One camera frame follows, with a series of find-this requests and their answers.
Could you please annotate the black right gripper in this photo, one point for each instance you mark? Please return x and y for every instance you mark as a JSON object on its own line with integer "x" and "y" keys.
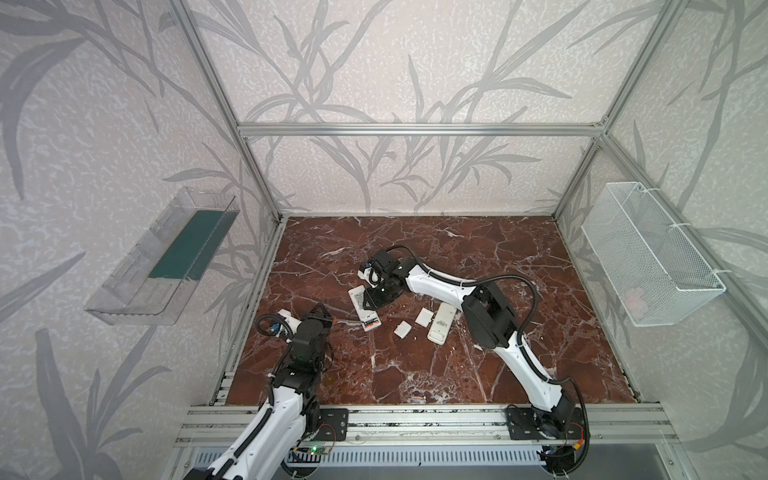
{"x": 377, "y": 292}

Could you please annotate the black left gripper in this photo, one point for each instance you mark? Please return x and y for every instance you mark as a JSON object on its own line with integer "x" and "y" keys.
{"x": 309, "y": 350}

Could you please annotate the white remote with display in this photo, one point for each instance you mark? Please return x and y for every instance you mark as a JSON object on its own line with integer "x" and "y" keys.
{"x": 369, "y": 319}

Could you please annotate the white battery cover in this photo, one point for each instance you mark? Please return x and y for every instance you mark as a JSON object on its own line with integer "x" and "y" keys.
{"x": 403, "y": 329}
{"x": 424, "y": 317}

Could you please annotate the white remote being unloaded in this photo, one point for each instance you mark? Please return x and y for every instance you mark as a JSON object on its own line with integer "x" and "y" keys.
{"x": 442, "y": 323}

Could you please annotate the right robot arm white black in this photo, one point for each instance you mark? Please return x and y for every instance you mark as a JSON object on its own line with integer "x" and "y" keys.
{"x": 489, "y": 315}

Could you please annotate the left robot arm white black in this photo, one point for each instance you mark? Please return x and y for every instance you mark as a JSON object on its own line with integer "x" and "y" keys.
{"x": 291, "y": 410}

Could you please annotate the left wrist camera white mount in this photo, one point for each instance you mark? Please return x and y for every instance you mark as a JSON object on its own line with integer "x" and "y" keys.
{"x": 284, "y": 324}

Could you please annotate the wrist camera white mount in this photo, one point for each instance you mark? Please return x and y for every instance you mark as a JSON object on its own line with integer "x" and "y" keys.
{"x": 284, "y": 324}
{"x": 365, "y": 275}

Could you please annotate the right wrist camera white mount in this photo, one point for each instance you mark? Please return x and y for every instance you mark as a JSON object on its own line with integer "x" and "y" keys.
{"x": 365, "y": 275}

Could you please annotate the small circuit board with wires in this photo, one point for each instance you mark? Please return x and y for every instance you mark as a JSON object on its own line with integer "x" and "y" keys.
{"x": 312, "y": 452}

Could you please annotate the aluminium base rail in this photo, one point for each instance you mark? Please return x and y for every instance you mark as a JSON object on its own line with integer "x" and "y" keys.
{"x": 447, "y": 424}

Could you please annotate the clear plastic wall tray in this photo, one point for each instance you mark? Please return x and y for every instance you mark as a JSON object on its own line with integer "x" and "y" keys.
{"x": 155, "y": 281}

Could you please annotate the aluminium horizontal frame bar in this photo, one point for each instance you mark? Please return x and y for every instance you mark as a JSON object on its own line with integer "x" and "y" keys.
{"x": 419, "y": 129}

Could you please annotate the white wire mesh basket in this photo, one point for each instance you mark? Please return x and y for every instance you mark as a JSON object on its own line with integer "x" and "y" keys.
{"x": 659, "y": 276}

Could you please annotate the aluminium frame post left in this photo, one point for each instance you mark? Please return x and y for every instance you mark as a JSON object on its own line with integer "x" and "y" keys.
{"x": 184, "y": 17}

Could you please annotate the aluminium frame post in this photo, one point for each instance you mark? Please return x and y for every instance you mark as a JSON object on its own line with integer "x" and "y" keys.
{"x": 668, "y": 17}
{"x": 184, "y": 17}

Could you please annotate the aluminium frame post right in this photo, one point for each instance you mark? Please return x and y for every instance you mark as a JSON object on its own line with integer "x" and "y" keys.
{"x": 668, "y": 17}

